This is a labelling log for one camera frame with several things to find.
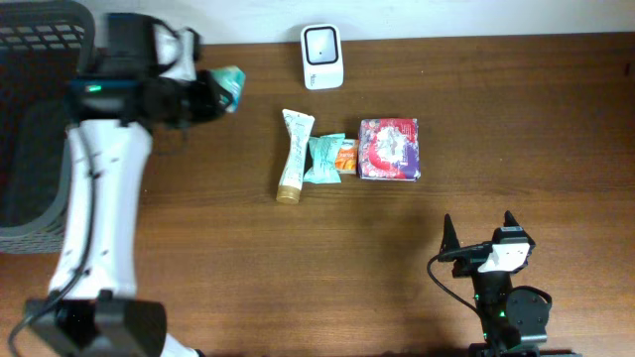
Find red purple pad package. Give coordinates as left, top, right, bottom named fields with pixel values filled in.
left=357, top=118, right=421, bottom=181

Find small orange tissue pack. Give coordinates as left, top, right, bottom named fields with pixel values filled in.
left=334, top=139, right=358, bottom=175

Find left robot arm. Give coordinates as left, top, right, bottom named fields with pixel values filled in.
left=22, top=13, right=234, bottom=356

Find white barcode scanner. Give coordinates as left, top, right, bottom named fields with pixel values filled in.
left=300, top=24, right=344, bottom=90

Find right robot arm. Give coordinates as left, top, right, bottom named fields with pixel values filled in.
left=427, top=211, right=575, bottom=357

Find teal snack packet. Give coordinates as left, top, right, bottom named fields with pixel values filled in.
left=304, top=133, right=345, bottom=184

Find white cream tube gold cap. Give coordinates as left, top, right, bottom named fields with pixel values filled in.
left=276, top=109, right=315, bottom=204

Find small teal tissue pack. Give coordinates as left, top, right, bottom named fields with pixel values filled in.
left=210, top=65, right=246, bottom=113

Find dark grey plastic basket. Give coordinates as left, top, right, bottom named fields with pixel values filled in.
left=1, top=1, right=95, bottom=254

